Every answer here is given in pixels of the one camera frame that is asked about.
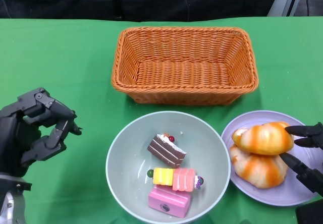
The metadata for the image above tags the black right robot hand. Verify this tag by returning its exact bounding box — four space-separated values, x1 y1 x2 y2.
280 122 323 197

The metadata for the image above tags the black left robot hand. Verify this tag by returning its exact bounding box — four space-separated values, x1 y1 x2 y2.
0 87 83 178

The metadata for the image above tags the orange striped bread roll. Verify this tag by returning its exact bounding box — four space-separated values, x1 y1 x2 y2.
229 144 289 189
231 122 295 156

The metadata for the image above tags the grey-green bowl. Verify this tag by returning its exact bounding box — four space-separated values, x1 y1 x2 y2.
105 110 231 222

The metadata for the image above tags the brown chocolate cake bar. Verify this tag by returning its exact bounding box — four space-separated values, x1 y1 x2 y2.
147 132 187 169

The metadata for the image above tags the pink rectangular cake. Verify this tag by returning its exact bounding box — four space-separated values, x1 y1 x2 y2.
148 185 192 218

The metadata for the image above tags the lavender plate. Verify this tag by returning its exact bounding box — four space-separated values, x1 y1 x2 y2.
221 110 320 207

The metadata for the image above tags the orange wicker basket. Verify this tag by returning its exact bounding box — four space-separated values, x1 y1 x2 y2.
112 26 259 106

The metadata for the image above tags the green tablecloth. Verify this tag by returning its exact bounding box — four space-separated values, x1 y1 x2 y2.
0 16 323 224

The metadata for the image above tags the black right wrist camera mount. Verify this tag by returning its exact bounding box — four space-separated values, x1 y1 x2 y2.
295 200 323 224

